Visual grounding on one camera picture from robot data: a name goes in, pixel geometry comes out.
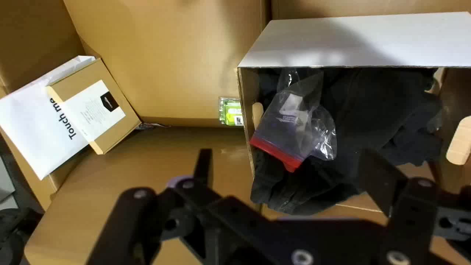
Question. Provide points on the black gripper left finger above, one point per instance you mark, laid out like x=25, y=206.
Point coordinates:
x=133, y=220

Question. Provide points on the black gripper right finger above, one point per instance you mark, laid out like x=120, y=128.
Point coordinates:
x=410, y=220

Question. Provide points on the clear red-strip plastic packet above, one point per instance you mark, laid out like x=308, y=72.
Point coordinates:
x=295, y=126

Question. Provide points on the small labelled cardboard box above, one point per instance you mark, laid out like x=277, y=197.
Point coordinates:
x=98, y=104

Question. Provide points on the green white small packet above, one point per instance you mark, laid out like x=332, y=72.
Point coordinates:
x=230, y=112

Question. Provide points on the white cardboard box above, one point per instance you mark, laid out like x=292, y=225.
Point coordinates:
x=358, y=44

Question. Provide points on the beige wooden peg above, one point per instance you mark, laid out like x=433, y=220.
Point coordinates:
x=460, y=141

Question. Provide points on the black cloth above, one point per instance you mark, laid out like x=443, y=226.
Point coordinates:
x=373, y=122

